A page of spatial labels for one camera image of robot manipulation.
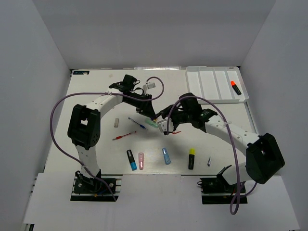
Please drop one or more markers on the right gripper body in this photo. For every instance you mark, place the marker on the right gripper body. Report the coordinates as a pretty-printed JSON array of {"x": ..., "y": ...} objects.
[{"x": 177, "y": 117}]

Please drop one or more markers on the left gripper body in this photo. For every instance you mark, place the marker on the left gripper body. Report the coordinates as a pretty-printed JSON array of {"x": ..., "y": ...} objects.
[{"x": 141, "y": 106}]

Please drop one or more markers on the blue pen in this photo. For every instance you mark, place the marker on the blue pen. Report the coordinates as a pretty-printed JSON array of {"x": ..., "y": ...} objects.
[{"x": 139, "y": 124}]

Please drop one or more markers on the yellow highlighter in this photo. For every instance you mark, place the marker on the yellow highlighter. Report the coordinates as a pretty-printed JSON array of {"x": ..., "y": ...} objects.
[{"x": 191, "y": 159}]

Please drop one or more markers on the red pen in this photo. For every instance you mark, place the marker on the red pen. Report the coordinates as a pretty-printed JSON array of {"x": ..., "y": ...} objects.
[{"x": 122, "y": 136}]

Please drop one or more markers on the orange highlighter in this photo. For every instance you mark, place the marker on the orange highlighter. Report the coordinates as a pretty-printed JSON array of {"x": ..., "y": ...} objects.
[{"x": 235, "y": 88}]

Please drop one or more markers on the blue highlighter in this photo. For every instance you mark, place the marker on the blue highlighter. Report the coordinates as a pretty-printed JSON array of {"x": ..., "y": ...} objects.
[{"x": 131, "y": 160}]

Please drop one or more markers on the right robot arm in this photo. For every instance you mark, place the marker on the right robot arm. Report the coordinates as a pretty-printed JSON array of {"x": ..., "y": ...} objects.
[{"x": 263, "y": 158}]

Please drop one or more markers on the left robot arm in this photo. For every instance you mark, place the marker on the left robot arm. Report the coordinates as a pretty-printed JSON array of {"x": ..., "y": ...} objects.
[{"x": 84, "y": 128}]

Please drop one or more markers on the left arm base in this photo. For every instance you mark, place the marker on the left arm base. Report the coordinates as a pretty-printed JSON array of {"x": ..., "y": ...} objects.
[{"x": 91, "y": 190}]

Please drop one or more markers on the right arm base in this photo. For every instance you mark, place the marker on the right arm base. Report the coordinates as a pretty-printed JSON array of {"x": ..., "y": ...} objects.
[{"x": 216, "y": 192}]

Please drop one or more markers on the green stapler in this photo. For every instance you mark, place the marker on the green stapler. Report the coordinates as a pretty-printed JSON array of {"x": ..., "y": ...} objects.
[{"x": 151, "y": 123}]

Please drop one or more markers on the beige eraser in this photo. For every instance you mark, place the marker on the beige eraser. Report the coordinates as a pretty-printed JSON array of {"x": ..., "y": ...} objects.
[{"x": 116, "y": 122}]

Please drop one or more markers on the blue stapler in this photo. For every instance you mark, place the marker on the blue stapler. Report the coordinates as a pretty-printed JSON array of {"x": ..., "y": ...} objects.
[{"x": 166, "y": 156}]

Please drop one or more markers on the blue label sticker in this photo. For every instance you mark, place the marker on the blue label sticker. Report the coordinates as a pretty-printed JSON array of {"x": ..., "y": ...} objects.
[{"x": 81, "y": 72}]

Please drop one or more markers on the white divided tray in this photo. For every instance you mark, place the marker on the white divided tray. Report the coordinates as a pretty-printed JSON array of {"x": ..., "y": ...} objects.
[{"x": 214, "y": 84}]

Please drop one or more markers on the pink stapler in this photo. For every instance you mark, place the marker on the pink stapler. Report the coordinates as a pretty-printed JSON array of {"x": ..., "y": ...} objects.
[{"x": 141, "y": 160}]

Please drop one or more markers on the small purple pen cap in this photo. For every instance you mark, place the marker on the small purple pen cap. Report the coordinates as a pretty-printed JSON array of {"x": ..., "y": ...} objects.
[{"x": 209, "y": 162}]

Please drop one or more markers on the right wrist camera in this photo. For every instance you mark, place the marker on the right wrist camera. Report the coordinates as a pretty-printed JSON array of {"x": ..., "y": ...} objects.
[{"x": 165, "y": 126}]

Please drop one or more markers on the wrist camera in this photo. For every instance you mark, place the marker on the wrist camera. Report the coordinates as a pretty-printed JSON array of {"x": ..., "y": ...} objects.
[
  {"x": 165, "y": 126},
  {"x": 148, "y": 86}
]

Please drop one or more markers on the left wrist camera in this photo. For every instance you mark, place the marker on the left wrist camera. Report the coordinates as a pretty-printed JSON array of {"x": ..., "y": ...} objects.
[{"x": 148, "y": 86}]

